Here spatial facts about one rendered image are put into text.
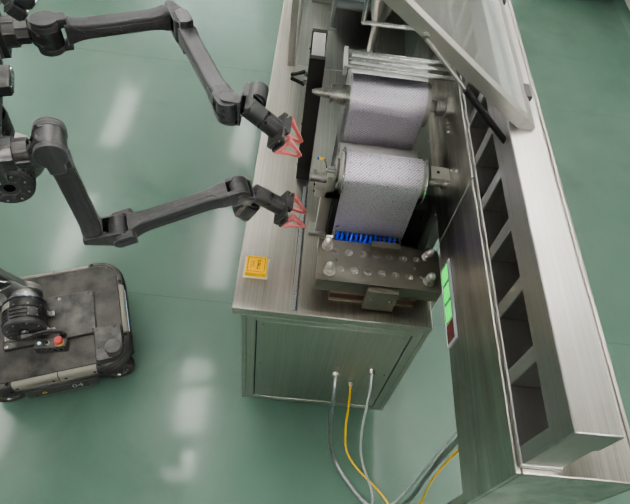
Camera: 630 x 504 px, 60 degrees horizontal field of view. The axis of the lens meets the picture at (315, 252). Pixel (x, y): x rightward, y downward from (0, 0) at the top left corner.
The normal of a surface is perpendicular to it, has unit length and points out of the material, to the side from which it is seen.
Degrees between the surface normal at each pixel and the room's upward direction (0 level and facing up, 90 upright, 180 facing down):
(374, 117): 92
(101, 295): 0
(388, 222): 90
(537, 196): 0
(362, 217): 90
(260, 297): 0
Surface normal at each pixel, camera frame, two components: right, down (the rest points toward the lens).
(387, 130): -0.06, 0.83
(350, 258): 0.11, -0.58
